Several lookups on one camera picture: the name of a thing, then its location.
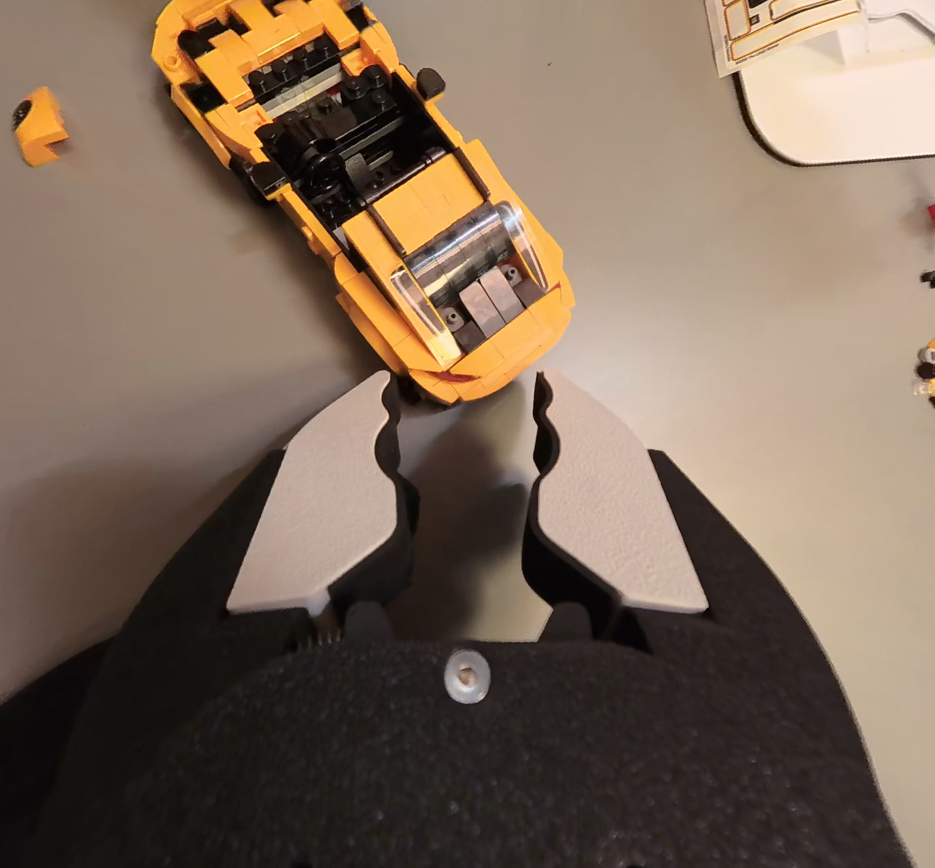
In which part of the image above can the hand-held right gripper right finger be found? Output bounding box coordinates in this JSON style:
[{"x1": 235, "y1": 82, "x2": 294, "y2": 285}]
[{"x1": 522, "y1": 370, "x2": 710, "y2": 646}]

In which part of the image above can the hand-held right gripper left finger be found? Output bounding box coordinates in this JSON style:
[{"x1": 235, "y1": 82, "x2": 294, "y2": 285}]
[{"x1": 226, "y1": 370, "x2": 419, "y2": 639}]

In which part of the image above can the orange lego car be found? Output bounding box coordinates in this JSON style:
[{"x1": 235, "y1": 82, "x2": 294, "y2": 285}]
[{"x1": 150, "y1": 0, "x2": 575, "y2": 406}]

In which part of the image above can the white wooden book stand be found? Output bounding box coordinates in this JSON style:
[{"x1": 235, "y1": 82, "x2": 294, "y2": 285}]
[{"x1": 730, "y1": 0, "x2": 935, "y2": 168}]

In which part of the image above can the orange printed lego slope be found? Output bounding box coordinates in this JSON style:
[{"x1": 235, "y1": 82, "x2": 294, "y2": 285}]
[{"x1": 10, "y1": 85, "x2": 71, "y2": 168}]

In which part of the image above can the lego sticker sheet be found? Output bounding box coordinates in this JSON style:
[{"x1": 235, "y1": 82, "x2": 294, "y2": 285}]
[{"x1": 694, "y1": 0, "x2": 867, "y2": 79}]

